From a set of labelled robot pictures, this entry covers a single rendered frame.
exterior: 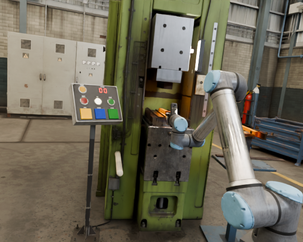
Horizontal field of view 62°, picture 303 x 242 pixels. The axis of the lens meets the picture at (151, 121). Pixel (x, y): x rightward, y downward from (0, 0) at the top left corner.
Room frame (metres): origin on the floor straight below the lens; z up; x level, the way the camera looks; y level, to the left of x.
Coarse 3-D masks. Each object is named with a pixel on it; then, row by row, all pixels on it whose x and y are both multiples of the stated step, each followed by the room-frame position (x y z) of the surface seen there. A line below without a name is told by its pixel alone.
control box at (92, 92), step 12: (72, 84) 1.71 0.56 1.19; (84, 84) 1.76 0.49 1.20; (72, 96) 1.69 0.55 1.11; (84, 96) 1.72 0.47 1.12; (96, 96) 1.77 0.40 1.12; (108, 96) 1.82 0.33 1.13; (72, 108) 1.68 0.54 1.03; (84, 108) 1.67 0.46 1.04; (96, 108) 1.72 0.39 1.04; (108, 108) 1.78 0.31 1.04; (120, 108) 1.83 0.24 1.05; (84, 120) 1.63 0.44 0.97; (96, 120) 1.68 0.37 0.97; (108, 120) 1.73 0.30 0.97; (120, 120) 1.78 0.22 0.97
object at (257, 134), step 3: (243, 126) 1.99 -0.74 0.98; (243, 129) 1.96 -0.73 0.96; (246, 129) 1.91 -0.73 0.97; (249, 129) 1.87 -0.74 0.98; (249, 132) 1.86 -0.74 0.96; (252, 132) 1.82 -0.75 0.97; (255, 132) 1.76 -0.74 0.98; (258, 132) 1.75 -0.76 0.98; (261, 132) 1.73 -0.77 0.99; (255, 135) 1.76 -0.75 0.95; (258, 135) 1.75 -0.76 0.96; (261, 135) 1.72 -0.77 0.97; (264, 135) 1.68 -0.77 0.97; (261, 138) 1.70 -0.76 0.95; (264, 138) 1.68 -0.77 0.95
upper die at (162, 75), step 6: (150, 72) 2.31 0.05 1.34; (156, 72) 2.00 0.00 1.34; (162, 72) 1.99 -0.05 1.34; (168, 72) 2.00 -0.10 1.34; (174, 72) 2.01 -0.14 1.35; (180, 72) 2.02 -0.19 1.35; (150, 78) 2.28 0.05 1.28; (156, 78) 1.99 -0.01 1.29; (162, 78) 1.99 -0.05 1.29; (168, 78) 2.00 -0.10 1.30; (174, 78) 2.01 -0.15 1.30; (180, 78) 2.02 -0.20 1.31
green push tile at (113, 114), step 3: (108, 111) 1.76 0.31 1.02; (111, 111) 1.77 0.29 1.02; (114, 111) 1.78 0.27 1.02; (117, 111) 1.80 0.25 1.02; (108, 114) 1.75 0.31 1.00; (111, 114) 1.76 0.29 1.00; (114, 114) 1.77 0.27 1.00; (117, 114) 1.79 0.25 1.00; (111, 117) 1.75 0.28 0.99; (114, 117) 1.76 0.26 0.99; (117, 117) 1.77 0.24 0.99
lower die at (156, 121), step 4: (156, 112) 2.23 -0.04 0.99; (160, 112) 2.18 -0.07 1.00; (152, 116) 2.03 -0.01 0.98; (156, 116) 2.06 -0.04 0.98; (160, 116) 2.01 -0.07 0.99; (164, 116) 2.00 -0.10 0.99; (152, 120) 1.99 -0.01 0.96; (156, 120) 1.99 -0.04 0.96; (160, 120) 2.00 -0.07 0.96; (164, 120) 2.00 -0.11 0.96; (152, 124) 1.99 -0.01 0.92; (156, 124) 1.99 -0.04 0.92; (160, 124) 2.00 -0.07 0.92; (164, 124) 2.01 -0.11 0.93
